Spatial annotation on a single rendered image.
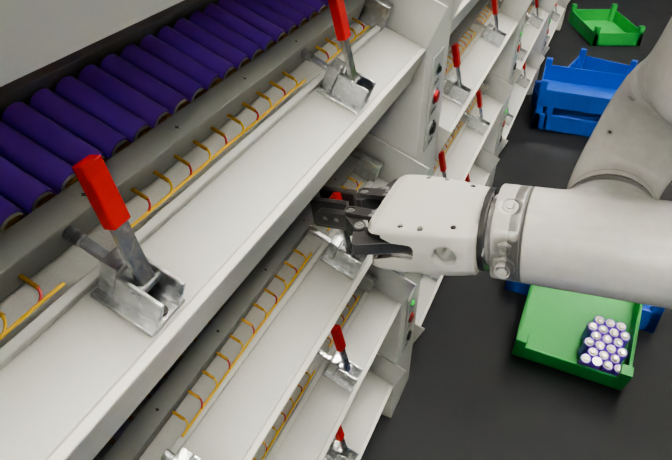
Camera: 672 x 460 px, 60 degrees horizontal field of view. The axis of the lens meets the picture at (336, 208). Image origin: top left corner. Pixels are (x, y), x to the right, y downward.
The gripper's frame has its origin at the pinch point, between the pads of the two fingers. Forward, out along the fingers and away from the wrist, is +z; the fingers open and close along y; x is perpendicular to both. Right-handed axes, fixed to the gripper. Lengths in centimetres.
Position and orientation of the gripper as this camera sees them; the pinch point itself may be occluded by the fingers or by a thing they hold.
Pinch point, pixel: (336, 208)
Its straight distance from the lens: 58.2
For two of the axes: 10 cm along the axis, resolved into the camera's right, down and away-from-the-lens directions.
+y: 4.2, -5.5, 7.3
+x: -1.4, -8.3, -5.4
